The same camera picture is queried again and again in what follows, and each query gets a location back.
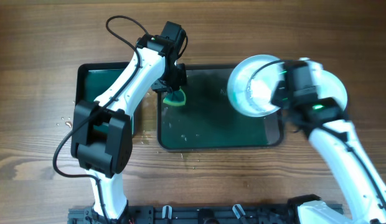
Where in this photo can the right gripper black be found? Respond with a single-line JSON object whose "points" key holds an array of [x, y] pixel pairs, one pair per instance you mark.
{"points": [[279, 95]]}

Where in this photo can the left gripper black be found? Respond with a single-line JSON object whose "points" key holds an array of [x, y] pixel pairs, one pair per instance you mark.
{"points": [[172, 86]]}

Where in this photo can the green yellow sponge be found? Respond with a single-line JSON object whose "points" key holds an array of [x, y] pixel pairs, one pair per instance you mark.
{"points": [[176, 98]]}

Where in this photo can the white plate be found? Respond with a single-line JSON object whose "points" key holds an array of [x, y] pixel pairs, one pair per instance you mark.
{"points": [[252, 83], [329, 86]]}

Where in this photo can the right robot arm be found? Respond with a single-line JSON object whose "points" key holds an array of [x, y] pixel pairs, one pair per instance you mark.
{"points": [[316, 102]]}

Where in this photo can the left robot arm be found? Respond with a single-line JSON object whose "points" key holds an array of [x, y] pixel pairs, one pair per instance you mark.
{"points": [[103, 129]]}

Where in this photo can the large dark serving tray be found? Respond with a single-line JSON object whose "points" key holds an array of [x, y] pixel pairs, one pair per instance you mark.
{"points": [[208, 120]]}

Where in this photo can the small dark green water tray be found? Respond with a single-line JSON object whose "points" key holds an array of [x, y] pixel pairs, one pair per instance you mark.
{"points": [[93, 79]]}

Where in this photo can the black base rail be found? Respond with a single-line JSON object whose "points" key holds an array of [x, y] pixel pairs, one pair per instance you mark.
{"points": [[273, 213]]}

